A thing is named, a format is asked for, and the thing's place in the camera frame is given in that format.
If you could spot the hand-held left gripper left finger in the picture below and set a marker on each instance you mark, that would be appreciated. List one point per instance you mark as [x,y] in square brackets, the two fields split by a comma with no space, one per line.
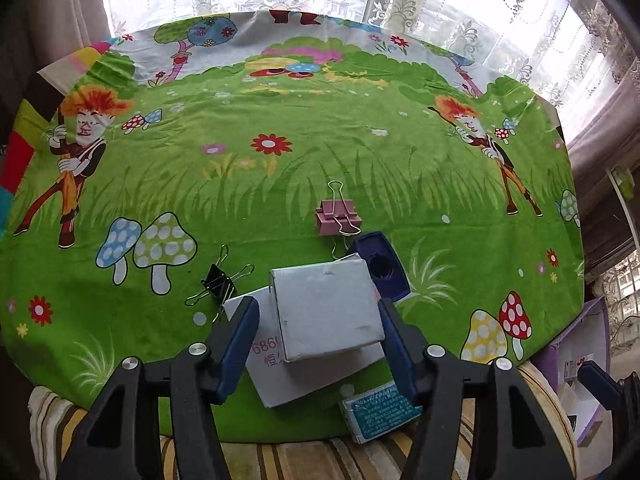
[240,340]

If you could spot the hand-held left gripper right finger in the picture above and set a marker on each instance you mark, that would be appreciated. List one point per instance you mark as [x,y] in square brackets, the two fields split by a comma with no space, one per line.
[400,350]

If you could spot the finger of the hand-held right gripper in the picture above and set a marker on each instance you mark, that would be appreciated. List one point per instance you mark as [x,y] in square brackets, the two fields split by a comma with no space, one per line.
[600,382]

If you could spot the purple storage box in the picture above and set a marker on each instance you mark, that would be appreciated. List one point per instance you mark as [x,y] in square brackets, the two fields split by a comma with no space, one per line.
[595,320]

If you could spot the grey white cardboard box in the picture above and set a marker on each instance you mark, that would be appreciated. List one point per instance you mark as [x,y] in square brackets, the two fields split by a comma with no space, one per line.
[325,310]

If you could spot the white box with red print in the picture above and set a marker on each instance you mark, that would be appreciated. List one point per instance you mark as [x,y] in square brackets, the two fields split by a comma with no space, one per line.
[576,367]

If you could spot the black binder clip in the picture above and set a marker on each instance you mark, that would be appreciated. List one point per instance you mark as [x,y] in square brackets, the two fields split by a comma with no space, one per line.
[217,285]

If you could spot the teal green box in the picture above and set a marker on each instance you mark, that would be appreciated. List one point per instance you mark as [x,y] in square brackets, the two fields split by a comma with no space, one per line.
[375,412]

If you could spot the flat white box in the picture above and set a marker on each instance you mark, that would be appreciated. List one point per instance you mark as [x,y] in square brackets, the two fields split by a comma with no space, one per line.
[300,380]

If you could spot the navy blue plastic case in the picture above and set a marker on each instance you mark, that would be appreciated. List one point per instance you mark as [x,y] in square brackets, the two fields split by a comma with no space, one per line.
[385,270]

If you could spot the striped blanket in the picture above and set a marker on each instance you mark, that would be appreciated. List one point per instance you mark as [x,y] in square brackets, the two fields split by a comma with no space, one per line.
[310,460]

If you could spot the pink binder clip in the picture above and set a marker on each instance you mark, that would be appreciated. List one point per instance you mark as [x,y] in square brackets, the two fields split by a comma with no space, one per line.
[330,220]

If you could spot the green printed cloth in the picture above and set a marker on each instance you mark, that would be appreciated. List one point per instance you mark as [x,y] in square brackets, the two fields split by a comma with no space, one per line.
[300,160]

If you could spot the mauve drape curtain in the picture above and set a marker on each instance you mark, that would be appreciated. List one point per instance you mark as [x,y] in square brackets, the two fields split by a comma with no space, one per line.
[600,135]

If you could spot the white lace curtain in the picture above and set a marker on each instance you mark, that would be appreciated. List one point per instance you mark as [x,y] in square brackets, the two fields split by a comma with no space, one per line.
[450,10]

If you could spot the beige drape curtain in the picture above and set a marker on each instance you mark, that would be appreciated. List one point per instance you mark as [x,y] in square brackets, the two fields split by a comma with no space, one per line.
[65,20]

